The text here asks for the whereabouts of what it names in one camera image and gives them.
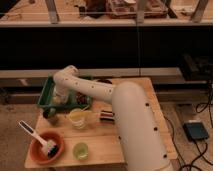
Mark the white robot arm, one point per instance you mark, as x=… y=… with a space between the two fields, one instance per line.
x=140 y=138

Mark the green plastic tray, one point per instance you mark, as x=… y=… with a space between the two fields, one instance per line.
x=46 y=98

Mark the dark brown bowl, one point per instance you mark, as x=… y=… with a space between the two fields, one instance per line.
x=104 y=81

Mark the brown pinecone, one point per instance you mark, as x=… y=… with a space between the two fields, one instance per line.
x=81 y=98

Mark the black striped block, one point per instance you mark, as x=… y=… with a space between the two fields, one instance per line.
x=106 y=116

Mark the yellow measuring cup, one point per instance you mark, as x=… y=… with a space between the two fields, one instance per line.
x=77 y=117

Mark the wooden table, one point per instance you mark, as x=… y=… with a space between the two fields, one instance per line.
x=103 y=140

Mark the dark green small cup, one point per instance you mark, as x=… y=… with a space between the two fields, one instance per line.
x=50 y=115

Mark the green plastic cup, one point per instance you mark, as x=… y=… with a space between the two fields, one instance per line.
x=80 y=151

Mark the white dish brush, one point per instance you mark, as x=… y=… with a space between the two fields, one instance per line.
x=49 y=147

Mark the orange bowl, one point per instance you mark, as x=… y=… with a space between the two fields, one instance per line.
x=38 y=156

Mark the black foot pedal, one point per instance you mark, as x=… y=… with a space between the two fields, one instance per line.
x=195 y=131

